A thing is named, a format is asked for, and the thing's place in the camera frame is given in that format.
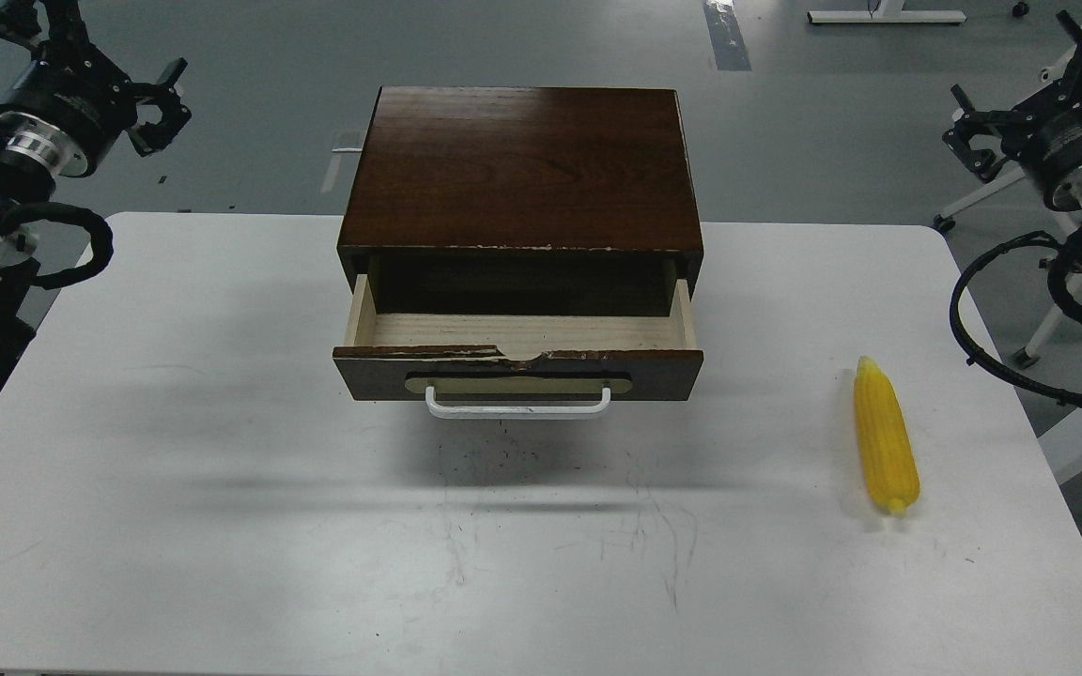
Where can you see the yellow corn cob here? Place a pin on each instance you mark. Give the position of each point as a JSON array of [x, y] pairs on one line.
[[886, 454]]

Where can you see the dark brown wooden cabinet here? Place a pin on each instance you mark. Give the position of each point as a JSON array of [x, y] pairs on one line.
[[524, 201]]

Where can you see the white table base far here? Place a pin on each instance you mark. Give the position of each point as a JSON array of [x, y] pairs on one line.
[[886, 13]]

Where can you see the wooden drawer with white handle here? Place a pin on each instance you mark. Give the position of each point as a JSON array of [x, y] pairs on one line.
[[467, 366]]

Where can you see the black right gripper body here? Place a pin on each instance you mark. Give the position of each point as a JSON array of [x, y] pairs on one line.
[[1051, 150]]

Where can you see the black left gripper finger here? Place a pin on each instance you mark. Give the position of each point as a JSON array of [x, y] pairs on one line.
[[165, 86], [149, 137]]

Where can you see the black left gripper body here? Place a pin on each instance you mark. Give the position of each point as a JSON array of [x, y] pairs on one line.
[[79, 94]]

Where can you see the grey floor tape strip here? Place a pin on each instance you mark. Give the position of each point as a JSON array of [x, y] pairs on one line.
[[728, 47]]

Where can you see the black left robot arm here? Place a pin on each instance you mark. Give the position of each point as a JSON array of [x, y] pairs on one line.
[[44, 244]]

